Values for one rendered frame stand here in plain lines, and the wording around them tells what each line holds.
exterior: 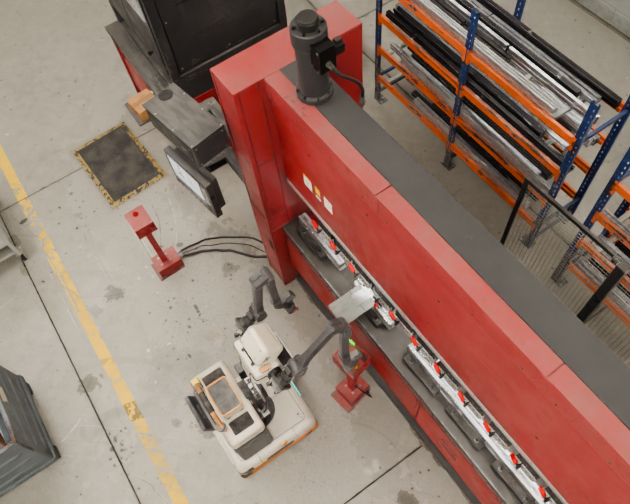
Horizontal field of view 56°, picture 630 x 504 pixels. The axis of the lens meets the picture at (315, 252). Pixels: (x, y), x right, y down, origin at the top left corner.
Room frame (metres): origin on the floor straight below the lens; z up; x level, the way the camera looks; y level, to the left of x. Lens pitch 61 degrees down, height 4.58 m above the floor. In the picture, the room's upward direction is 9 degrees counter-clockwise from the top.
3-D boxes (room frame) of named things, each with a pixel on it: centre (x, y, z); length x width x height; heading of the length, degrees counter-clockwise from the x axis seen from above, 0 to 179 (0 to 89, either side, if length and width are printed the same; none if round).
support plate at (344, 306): (1.56, -0.18, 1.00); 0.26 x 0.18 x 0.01; 117
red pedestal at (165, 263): (2.65, 1.31, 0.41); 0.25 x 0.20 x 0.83; 117
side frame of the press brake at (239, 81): (2.58, -0.02, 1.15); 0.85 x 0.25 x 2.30; 117
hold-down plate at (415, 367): (1.07, -0.54, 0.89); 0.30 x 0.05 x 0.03; 27
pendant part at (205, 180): (2.45, 0.70, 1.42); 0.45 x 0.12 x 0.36; 36
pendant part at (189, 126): (2.54, 0.66, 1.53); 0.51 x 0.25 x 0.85; 36
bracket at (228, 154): (2.66, 0.52, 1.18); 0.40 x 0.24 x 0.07; 27
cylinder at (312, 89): (2.16, -0.19, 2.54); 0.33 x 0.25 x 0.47; 27
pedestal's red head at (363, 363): (1.29, -0.13, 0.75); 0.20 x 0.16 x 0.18; 36
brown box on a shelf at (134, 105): (3.59, 1.19, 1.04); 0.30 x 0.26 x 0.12; 26
